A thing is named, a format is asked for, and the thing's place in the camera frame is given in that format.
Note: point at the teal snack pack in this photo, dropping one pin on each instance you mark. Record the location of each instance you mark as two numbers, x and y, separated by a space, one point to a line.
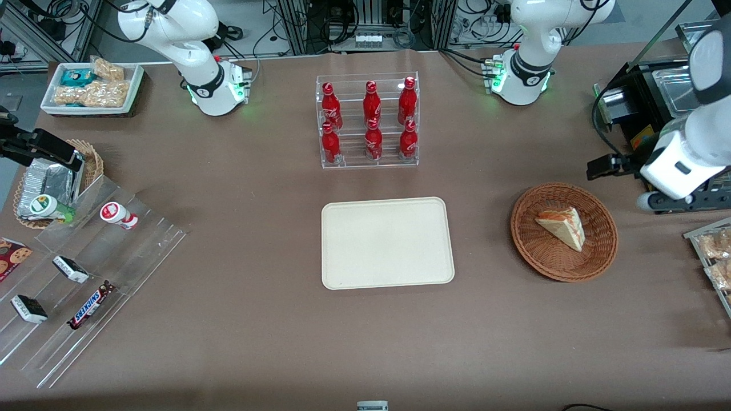
77 77

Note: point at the cream plastic tray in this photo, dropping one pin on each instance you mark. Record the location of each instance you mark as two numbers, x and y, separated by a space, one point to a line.
388 245

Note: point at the small brown wicker basket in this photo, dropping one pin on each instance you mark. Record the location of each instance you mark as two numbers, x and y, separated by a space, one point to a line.
94 162

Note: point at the large rice cracker pack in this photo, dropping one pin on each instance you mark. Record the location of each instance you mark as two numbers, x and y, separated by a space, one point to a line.
91 94

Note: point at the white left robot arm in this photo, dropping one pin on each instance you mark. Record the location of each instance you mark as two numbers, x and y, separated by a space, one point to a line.
528 68

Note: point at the red lid yoghurt bottle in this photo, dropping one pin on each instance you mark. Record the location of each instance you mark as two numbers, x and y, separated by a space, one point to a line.
114 213

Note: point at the clear acrylic stepped display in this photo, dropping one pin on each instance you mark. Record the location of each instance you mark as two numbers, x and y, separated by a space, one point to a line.
143 251

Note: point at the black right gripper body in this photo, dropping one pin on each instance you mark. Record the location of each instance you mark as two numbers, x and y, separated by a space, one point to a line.
12 144

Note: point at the aluminium frame post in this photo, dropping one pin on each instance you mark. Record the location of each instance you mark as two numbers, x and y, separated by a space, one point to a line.
444 23
292 25

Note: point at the tray of pastries right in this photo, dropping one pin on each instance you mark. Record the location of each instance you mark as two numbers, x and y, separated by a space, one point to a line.
694 237

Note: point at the Snickers chocolate bar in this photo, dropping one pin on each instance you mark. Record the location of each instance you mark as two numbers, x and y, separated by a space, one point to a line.
91 305

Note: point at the white power strip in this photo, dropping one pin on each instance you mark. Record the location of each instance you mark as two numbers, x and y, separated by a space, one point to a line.
368 40

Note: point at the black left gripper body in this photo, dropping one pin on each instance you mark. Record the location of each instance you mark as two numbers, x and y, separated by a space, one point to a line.
627 164

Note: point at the small rice cracker pack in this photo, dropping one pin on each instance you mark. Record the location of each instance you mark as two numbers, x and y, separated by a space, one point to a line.
108 69

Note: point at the clear acrylic bottle rack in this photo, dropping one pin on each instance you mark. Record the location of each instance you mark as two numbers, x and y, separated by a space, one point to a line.
354 160

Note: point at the green lid yoghurt bottle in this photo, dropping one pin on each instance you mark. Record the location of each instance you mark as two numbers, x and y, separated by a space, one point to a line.
45 205

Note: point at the white snack tray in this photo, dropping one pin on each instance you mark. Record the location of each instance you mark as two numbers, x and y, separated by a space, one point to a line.
134 85

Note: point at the steel food pan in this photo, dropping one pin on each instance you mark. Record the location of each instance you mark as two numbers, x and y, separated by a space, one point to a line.
677 91

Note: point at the black white snack bar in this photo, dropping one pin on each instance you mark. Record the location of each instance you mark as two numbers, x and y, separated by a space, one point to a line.
70 269
28 309

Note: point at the silver foil wrapped packet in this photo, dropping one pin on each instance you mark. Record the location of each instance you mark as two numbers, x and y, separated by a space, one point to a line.
48 180

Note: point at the triangular sandwich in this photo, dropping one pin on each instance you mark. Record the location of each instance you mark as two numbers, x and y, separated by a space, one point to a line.
562 225

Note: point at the large brown wicker basket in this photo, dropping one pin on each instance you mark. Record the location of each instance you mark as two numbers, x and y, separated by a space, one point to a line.
537 251

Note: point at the chocolate chip cookie pack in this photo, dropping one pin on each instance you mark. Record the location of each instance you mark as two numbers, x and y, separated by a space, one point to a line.
11 257

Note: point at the black food warmer machine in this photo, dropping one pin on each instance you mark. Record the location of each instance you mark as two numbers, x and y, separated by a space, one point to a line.
639 103

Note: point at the red cola bottle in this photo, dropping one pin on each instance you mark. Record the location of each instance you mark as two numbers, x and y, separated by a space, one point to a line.
373 142
331 108
330 145
407 103
408 142
372 105

